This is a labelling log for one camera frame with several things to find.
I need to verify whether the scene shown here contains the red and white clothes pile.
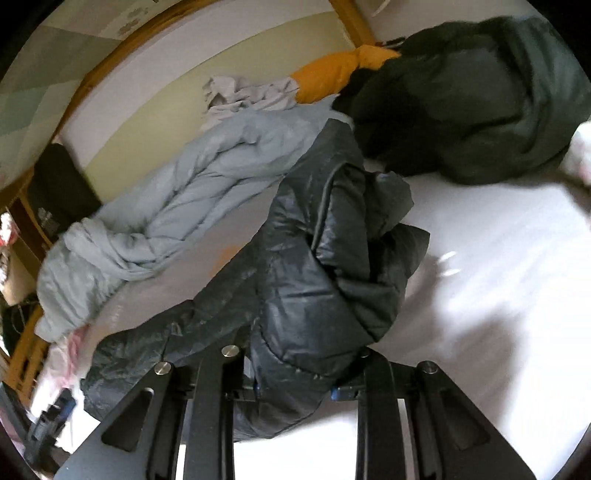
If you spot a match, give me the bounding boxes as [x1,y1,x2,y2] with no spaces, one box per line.
[0,212,19,287]

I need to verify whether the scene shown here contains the dark green jacket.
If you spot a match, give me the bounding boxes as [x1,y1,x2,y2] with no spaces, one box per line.
[351,16,587,185]

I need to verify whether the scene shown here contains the orange cloth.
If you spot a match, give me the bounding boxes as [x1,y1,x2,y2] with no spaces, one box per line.
[291,45,402,104]

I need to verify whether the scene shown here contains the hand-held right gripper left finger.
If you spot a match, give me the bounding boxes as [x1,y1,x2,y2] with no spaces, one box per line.
[53,344,259,480]

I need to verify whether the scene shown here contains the navy puffer jacket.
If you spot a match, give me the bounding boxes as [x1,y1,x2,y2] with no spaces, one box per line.
[78,117,430,444]

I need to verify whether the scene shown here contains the cream headboard panel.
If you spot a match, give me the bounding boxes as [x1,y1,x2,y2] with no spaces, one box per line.
[60,9,365,204]

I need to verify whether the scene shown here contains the wooden bed frame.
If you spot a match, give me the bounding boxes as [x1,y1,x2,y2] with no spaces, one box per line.
[0,0,377,393]

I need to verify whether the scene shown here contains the pale grey crumpled cloth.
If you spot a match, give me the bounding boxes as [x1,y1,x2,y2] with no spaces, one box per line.
[203,74,301,125]

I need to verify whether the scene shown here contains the pink floral cloth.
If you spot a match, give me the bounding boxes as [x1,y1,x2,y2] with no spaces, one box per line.
[37,323,93,393]

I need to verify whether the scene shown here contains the white and pink cloth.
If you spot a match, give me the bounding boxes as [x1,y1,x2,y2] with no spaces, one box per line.
[561,117,591,185]

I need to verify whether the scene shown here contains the light grey puffer jacket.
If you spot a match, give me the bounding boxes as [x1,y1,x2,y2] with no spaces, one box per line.
[34,108,356,344]

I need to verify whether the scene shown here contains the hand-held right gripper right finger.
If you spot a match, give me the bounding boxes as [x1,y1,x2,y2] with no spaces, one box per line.
[330,348,541,480]

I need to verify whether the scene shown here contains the black garment with white print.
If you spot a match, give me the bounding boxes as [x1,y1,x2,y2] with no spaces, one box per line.
[28,143,102,241]

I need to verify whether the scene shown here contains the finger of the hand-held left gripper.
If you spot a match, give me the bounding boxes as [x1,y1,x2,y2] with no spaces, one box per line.
[56,392,77,420]

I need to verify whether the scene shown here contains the black fleece garment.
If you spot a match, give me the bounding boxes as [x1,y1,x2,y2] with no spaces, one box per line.
[332,65,444,178]

